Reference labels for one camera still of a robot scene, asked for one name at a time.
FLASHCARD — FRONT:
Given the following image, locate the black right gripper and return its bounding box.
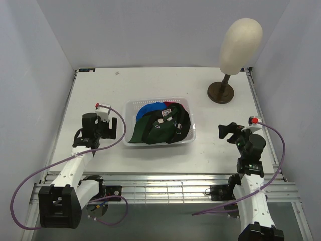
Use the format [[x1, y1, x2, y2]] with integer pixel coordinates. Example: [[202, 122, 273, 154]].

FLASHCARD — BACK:
[[218, 122, 256, 158]]

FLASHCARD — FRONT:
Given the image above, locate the blue baseball cap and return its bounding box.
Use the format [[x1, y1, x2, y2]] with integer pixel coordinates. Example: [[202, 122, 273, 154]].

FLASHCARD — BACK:
[[136, 102, 166, 121]]

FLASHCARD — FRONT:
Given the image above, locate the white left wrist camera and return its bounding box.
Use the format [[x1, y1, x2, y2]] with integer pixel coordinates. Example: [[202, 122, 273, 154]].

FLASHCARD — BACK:
[[95, 103, 111, 122]]

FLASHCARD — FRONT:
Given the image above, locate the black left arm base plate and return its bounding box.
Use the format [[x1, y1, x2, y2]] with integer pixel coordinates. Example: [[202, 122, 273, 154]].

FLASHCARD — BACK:
[[105, 185, 122, 202]]

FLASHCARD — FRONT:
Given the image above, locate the pink baseball cap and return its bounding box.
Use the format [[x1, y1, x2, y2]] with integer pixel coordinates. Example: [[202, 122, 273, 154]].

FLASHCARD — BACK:
[[163, 101, 173, 107]]

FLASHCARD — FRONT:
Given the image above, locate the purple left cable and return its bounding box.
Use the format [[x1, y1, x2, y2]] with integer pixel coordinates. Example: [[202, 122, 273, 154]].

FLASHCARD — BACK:
[[10, 107, 129, 230]]

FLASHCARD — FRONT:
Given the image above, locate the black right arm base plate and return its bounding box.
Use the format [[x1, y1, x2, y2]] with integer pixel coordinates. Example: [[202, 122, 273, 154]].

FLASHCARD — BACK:
[[204, 184, 235, 201]]

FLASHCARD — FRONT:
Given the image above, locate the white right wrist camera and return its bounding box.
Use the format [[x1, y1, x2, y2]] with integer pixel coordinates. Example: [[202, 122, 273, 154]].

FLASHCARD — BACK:
[[242, 116, 262, 133]]

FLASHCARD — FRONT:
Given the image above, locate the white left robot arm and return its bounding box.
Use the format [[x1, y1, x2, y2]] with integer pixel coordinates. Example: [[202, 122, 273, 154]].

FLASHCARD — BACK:
[[38, 110, 117, 229]]

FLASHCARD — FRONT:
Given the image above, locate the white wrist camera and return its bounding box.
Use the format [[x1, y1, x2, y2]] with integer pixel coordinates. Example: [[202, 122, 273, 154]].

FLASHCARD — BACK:
[[95, 103, 111, 122], [242, 116, 262, 133]]

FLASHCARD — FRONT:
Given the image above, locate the small label sticker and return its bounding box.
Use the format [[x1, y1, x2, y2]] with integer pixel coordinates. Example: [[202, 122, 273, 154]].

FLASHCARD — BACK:
[[78, 68, 96, 73]]

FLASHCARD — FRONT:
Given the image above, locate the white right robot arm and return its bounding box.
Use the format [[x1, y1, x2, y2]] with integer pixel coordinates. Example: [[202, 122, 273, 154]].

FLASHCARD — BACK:
[[218, 117, 285, 240]]

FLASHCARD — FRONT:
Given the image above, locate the dark green baseball cap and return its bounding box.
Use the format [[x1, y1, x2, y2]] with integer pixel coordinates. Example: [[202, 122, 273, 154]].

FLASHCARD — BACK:
[[128, 106, 186, 145]]

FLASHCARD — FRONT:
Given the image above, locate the white plastic basket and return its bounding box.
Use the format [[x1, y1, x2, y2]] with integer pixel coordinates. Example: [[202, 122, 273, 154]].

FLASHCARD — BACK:
[[122, 97, 196, 147]]

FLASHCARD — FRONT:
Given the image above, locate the black baseball cap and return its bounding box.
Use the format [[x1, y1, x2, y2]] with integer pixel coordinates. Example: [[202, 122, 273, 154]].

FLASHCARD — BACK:
[[140, 102, 191, 144]]

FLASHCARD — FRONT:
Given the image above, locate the cream mannequin head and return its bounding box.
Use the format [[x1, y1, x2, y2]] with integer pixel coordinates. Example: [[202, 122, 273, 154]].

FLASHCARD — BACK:
[[219, 18, 263, 75]]

